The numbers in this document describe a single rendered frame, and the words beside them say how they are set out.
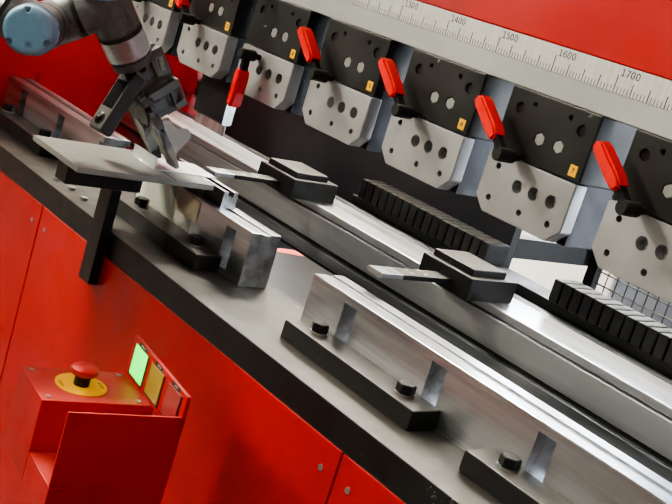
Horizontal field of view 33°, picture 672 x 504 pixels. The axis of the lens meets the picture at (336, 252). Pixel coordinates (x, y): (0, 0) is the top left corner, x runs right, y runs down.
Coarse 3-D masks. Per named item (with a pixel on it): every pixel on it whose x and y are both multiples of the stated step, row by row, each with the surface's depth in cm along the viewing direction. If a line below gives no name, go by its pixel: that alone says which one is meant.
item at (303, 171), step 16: (272, 160) 222; (288, 160) 225; (224, 176) 209; (240, 176) 212; (256, 176) 215; (272, 176) 219; (288, 176) 216; (304, 176) 217; (320, 176) 219; (288, 192) 215; (304, 192) 217; (320, 192) 219; (336, 192) 222
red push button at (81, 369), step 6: (72, 366) 155; (78, 366) 154; (84, 366) 155; (90, 366) 156; (72, 372) 154; (78, 372) 154; (84, 372) 154; (90, 372) 154; (96, 372) 155; (78, 378) 155; (84, 378) 154; (90, 378) 154; (78, 384) 155; (84, 384) 155
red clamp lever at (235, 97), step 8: (240, 48) 184; (240, 56) 184; (248, 56) 184; (256, 56) 185; (240, 64) 185; (248, 64) 185; (240, 72) 185; (248, 72) 186; (232, 80) 186; (240, 80) 185; (232, 88) 185; (240, 88) 185; (232, 96) 186; (240, 96) 186; (232, 104) 186; (240, 104) 187
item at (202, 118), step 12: (204, 84) 205; (216, 84) 202; (228, 84) 199; (204, 96) 204; (216, 96) 201; (204, 108) 204; (216, 108) 201; (228, 108) 199; (204, 120) 205; (216, 120) 201; (228, 120) 200; (216, 132) 202
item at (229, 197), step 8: (184, 160) 212; (216, 184) 202; (208, 192) 200; (216, 192) 198; (224, 192) 196; (232, 192) 198; (216, 200) 198; (224, 200) 197; (232, 200) 198; (232, 208) 199
